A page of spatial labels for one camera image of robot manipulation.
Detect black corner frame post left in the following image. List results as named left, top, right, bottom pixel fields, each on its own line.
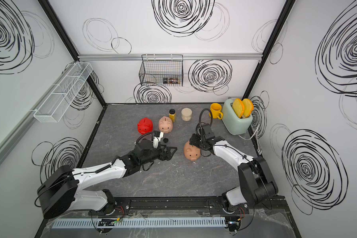
left=38, top=0, right=107, bottom=108

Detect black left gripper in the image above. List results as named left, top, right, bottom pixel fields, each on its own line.
left=140, top=143, right=178, bottom=167

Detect aluminium wall rail left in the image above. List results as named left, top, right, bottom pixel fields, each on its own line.
left=0, top=60, right=78, bottom=165

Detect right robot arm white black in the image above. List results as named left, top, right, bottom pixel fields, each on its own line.
left=189, top=123, right=279, bottom=207

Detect yellow mug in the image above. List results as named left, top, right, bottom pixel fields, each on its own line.
left=209, top=103, right=224, bottom=120

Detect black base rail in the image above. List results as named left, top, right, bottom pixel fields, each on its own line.
left=47, top=195, right=289, bottom=216

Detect aluminium wall rail back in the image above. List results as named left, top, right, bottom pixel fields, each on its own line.
left=78, top=53, right=262, bottom=61

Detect dark pink piggy bank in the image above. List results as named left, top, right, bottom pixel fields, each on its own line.
left=183, top=141, right=201, bottom=161

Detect yellow toast slice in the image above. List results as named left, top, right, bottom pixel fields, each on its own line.
left=232, top=98, right=245, bottom=118
left=242, top=98, right=254, bottom=118

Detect red piggy bank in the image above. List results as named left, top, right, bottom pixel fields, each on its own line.
left=137, top=118, right=153, bottom=135

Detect white wire shelf basket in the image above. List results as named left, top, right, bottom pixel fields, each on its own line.
left=33, top=62, right=93, bottom=123

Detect yellow toast slice left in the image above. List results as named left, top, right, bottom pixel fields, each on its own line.
left=232, top=98, right=245, bottom=118

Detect mint green toaster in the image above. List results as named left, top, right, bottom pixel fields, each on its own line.
left=221, top=98, right=253, bottom=135

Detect aluminium wall rail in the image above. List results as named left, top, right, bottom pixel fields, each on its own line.
left=78, top=53, right=262, bottom=61
left=0, top=60, right=78, bottom=165

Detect black wire basket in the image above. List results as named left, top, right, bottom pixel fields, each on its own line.
left=138, top=59, right=184, bottom=87

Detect black corner frame post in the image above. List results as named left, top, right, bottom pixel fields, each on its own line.
left=242, top=0, right=296, bottom=99
left=38, top=0, right=107, bottom=108

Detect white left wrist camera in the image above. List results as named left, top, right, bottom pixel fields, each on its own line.
left=152, top=131, right=164, bottom=149

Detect light pink piggy bank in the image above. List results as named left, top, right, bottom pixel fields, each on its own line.
left=158, top=116, right=173, bottom=133

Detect yellow spice jar black lid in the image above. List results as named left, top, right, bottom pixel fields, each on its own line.
left=169, top=109, right=176, bottom=123

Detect yellow toast slice right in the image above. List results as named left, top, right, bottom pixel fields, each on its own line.
left=242, top=98, right=254, bottom=118

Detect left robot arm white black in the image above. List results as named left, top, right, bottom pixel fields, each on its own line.
left=37, top=139, right=177, bottom=219

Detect black corner frame post right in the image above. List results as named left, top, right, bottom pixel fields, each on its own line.
left=242, top=0, right=296, bottom=99

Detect small items in basket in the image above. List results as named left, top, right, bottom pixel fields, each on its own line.
left=163, top=77, right=180, bottom=85

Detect white slotted cable duct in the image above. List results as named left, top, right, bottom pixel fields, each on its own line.
left=52, top=217, right=227, bottom=229

